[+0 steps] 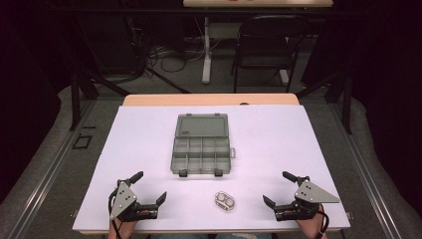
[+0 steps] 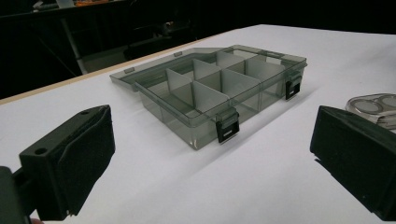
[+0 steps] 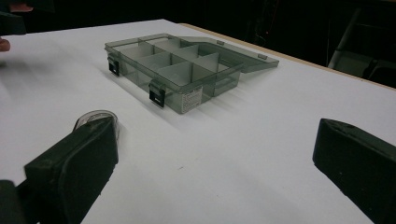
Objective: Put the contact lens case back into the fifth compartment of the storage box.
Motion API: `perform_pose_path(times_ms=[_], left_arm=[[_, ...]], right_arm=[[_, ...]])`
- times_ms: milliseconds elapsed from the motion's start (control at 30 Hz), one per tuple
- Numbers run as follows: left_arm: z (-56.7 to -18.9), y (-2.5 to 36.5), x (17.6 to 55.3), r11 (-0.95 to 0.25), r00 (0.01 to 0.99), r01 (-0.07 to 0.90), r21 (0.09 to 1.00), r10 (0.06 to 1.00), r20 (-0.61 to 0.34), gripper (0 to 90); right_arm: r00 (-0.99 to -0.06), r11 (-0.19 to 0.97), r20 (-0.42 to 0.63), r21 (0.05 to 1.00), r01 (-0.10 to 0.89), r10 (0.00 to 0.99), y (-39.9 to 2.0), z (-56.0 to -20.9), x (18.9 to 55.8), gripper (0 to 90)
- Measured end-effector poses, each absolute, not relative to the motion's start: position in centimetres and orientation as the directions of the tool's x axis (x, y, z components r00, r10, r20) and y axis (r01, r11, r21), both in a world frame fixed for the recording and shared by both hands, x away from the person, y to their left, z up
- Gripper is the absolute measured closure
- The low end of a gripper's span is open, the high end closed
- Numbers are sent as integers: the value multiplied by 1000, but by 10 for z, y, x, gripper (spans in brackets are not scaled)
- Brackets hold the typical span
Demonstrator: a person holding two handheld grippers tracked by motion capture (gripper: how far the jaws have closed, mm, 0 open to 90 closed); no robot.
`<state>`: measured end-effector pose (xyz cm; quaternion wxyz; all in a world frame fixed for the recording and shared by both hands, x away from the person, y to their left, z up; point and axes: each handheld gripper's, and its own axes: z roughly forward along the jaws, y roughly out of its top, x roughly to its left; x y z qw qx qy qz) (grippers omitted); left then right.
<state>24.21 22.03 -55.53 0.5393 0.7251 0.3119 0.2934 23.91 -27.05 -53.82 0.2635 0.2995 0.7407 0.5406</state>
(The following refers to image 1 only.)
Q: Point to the black folding chair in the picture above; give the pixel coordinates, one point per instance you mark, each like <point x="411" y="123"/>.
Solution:
<point x="265" y="49"/>

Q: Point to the wooden table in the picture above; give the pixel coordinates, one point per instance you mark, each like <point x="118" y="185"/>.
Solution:
<point x="209" y="99"/>

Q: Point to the black metal stand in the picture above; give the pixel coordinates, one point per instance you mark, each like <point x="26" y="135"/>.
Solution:
<point x="346" y="99"/>
<point x="75" y="99"/>

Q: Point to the white table mat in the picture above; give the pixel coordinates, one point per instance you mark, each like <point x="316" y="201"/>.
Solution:
<point x="265" y="149"/>

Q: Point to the clear grey plastic compartment box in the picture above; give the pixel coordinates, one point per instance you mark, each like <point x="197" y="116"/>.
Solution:
<point x="200" y="146"/>

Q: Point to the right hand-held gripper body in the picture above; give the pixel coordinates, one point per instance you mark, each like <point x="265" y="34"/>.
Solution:
<point x="313" y="194"/>

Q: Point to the person's left hand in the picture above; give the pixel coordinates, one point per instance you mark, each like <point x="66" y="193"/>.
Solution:
<point x="127" y="229"/>

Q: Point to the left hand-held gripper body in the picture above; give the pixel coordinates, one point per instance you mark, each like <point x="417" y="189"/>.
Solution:
<point x="123" y="198"/>

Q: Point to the white-legged desk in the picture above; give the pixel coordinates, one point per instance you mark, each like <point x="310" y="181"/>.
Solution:
<point x="206" y="49"/>

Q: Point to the person's right hand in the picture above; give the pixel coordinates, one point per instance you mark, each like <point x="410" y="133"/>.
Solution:
<point x="310" y="229"/>

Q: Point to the metal floor rail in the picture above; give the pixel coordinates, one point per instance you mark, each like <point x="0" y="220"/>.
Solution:
<point x="46" y="179"/>
<point x="368" y="179"/>

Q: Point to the small clear oval case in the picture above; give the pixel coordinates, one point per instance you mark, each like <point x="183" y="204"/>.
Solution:
<point x="224" y="200"/>

